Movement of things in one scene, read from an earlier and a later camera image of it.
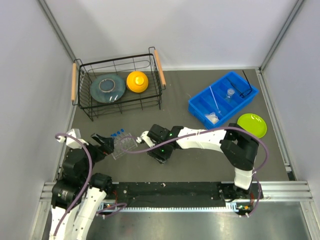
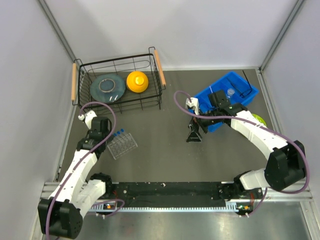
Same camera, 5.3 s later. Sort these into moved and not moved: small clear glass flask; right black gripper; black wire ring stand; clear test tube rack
Moved: right black gripper
Not moved: clear test tube rack; black wire ring stand; small clear glass flask
